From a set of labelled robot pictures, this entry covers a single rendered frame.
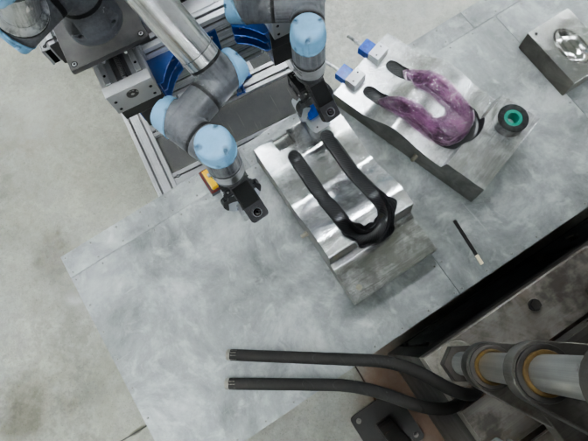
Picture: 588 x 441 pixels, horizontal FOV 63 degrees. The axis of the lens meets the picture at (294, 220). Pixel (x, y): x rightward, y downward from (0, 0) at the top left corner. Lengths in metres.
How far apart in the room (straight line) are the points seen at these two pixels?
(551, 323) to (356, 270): 0.54
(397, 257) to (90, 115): 1.82
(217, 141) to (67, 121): 1.82
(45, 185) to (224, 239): 1.39
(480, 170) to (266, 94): 1.15
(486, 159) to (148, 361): 1.05
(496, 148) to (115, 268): 1.10
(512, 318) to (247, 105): 1.39
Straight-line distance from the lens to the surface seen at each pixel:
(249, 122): 2.15
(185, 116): 0.98
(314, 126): 1.33
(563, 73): 1.62
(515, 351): 0.90
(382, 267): 1.29
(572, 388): 0.77
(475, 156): 1.37
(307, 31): 1.05
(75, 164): 2.57
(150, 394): 1.40
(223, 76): 1.00
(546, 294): 1.48
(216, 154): 0.91
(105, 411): 2.32
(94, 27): 1.41
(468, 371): 1.13
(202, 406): 1.36
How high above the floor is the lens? 2.12
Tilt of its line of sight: 75 degrees down
